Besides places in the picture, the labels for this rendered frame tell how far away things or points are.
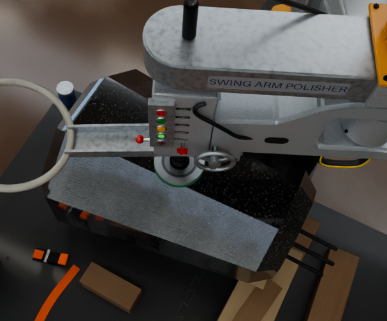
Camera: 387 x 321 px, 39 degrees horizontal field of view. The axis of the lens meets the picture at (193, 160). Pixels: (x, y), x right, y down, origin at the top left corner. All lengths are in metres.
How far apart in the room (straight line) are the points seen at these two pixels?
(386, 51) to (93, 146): 1.16
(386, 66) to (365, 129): 0.37
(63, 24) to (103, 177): 1.65
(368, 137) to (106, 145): 0.98
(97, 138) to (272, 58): 0.91
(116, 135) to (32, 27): 1.79
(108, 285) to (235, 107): 1.39
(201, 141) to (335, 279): 1.39
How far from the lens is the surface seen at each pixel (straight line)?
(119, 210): 2.40
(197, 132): 1.80
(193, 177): 2.25
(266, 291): 2.76
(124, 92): 2.48
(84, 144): 2.19
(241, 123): 1.77
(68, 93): 3.31
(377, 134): 1.91
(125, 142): 2.15
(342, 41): 1.63
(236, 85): 1.55
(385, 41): 1.64
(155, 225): 2.37
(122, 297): 2.84
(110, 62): 3.58
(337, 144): 1.97
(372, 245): 3.24
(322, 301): 2.95
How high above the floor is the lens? 2.91
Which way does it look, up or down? 65 degrees down
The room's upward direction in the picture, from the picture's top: 7 degrees clockwise
